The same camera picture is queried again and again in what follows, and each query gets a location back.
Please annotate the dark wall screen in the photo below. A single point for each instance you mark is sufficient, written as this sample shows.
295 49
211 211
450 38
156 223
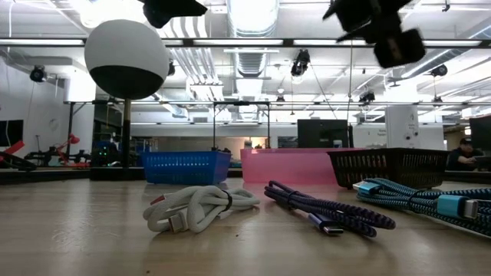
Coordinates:
10 132

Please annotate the black plastic basket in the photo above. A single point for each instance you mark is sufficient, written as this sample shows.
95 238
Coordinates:
389 166

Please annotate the white globe lamp black stand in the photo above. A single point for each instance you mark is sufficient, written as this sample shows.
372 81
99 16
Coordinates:
126 57

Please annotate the white square pillar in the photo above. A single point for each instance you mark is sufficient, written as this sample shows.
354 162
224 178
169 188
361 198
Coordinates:
402 128

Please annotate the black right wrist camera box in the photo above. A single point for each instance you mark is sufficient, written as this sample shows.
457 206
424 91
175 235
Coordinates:
401 50

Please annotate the silver ventilation duct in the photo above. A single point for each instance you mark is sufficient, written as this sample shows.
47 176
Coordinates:
251 23

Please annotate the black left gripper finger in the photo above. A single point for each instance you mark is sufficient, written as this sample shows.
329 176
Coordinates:
192 9

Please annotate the black hanging ceiling camera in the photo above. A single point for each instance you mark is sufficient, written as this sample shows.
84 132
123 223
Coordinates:
300 63
367 97

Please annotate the dark monitor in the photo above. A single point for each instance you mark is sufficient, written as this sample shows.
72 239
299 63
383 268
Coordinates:
481 132

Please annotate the black computer monitor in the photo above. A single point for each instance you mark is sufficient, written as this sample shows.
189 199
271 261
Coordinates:
322 134

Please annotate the pink translucent plastic bin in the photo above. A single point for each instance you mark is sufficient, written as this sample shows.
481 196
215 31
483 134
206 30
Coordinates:
285 166

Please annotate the black round ceiling camera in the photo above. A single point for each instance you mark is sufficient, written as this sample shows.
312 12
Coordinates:
38 73
439 70

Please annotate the black aluminium table frame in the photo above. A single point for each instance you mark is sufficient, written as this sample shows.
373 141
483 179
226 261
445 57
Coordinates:
46 175

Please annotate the blue plastic basket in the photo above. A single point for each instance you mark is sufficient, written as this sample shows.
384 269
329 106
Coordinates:
186 168

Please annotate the black overhead frame beam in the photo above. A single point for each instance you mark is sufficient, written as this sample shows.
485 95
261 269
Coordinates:
249 42

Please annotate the person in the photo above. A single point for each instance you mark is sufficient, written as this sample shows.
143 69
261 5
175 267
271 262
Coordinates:
462 155

